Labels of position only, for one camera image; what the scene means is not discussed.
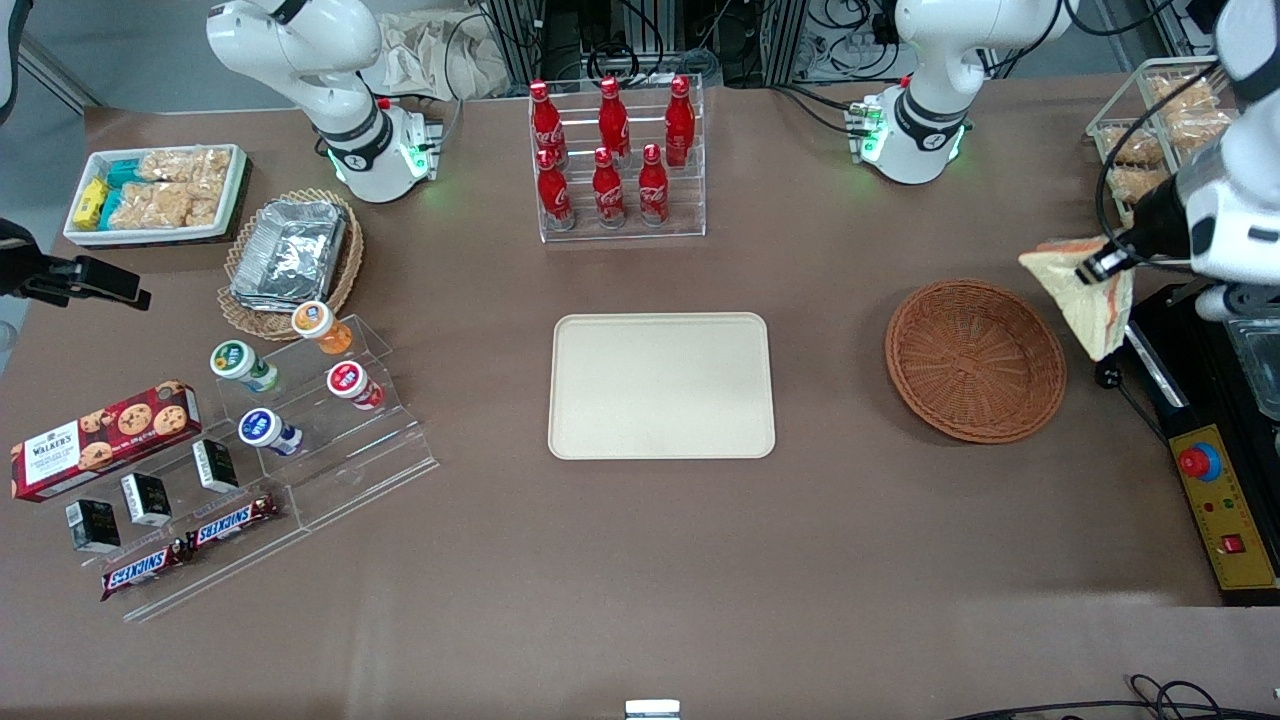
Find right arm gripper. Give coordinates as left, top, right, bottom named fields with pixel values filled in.
left=0, top=218, right=152, bottom=310

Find Snickers chocolate bar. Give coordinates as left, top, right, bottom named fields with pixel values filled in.
left=100, top=540, right=191, bottom=601
left=185, top=495, right=282, bottom=553

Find black rounded chair edge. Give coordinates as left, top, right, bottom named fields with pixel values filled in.
left=0, top=0, right=35, bottom=126

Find black power cable with plug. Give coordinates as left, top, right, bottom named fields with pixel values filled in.
left=1093, top=340, right=1171, bottom=442

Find white rectangular snack tray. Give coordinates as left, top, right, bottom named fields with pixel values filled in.
left=62, top=143, right=249, bottom=248

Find red cola bottle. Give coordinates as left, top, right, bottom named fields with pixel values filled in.
left=528, top=80, right=569, bottom=166
left=664, top=75, right=697, bottom=167
left=597, top=76, right=633, bottom=161
left=591, top=147, right=628, bottom=230
left=637, top=143, right=671, bottom=228
left=536, top=148, right=578, bottom=233

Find beige cloth bag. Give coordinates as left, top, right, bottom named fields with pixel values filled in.
left=362, top=10, right=512, bottom=102

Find clear acrylic stepped stand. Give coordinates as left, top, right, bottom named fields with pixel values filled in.
left=20, top=420, right=307, bottom=623
left=214, top=314, right=441, bottom=532

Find clear acrylic bottle rack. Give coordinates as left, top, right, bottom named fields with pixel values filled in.
left=530, top=75, right=707, bottom=244

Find light oval wicker basket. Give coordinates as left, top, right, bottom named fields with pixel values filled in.
left=217, top=188, right=366, bottom=342

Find orange lid yogurt cup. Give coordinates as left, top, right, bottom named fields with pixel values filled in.
left=291, top=300, right=354, bottom=357

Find green lid yogurt cup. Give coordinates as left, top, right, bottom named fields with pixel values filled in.
left=209, top=340, right=281, bottom=394

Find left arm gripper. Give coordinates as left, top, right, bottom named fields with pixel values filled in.
left=1075, top=130, right=1280, bottom=287

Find triangular sandwich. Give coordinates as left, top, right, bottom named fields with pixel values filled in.
left=1019, top=237, right=1137, bottom=362

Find round brown wicker basket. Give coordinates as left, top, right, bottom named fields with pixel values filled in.
left=885, top=278, right=1068, bottom=444

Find white wire basket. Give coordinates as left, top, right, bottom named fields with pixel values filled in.
left=1086, top=54, right=1241, bottom=241

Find red lid yogurt cup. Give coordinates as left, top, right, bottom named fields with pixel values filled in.
left=326, top=361, right=385, bottom=411

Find small black box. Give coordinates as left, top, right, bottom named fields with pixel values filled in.
left=120, top=472, right=173, bottom=528
left=65, top=498, right=122, bottom=554
left=192, top=438, right=241, bottom=494

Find beige plastic tray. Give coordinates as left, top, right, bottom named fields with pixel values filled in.
left=548, top=312, right=777, bottom=461

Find stacked foil containers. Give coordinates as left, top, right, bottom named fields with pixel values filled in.
left=231, top=200, right=349, bottom=307

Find clear plastic food container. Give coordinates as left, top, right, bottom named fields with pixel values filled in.
left=1224, top=318, right=1280, bottom=422

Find red Walkers cookie box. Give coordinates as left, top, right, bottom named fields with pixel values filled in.
left=10, top=379, right=203, bottom=503

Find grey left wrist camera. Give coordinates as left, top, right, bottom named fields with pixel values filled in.
left=1195, top=283, right=1280, bottom=322

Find aluminium frame with cables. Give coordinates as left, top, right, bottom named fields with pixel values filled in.
left=478, top=0, right=813, bottom=89

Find rice cracker bag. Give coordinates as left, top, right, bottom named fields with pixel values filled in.
left=114, top=182, right=223, bottom=230
left=1165, top=110, right=1237, bottom=153
left=140, top=148, right=233, bottom=187
left=1110, top=165, right=1169, bottom=203
left=1150, top=74, right=1219, bottom=113
left=1104, top=127, right=1161, bottom=167

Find blue lid yogurt cup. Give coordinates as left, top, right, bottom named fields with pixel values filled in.
left=237, top=408, right=303, bottom=458

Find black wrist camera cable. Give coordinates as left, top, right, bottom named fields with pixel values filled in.
left=1094, top=58, right=1219, bottom=243

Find black sealing machine yellow panel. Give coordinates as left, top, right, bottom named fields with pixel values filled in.
left=1120, top=285, right=1280, bottom=607

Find yellow snack box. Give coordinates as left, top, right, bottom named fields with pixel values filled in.
left=74, top=178, right=110, bottom=230

